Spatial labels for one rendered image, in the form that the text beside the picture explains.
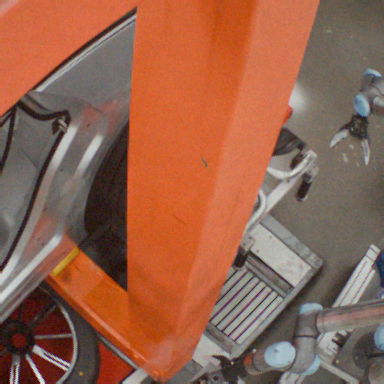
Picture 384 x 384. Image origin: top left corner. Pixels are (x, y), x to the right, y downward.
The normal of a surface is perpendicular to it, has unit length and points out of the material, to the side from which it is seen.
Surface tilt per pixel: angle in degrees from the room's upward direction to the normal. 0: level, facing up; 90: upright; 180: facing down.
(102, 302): 36
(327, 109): 0
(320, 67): 0
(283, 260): 0
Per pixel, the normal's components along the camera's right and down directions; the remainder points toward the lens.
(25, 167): 0.01, -0.37
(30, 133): -0.55, 0.38
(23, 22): 0.74, 0.63
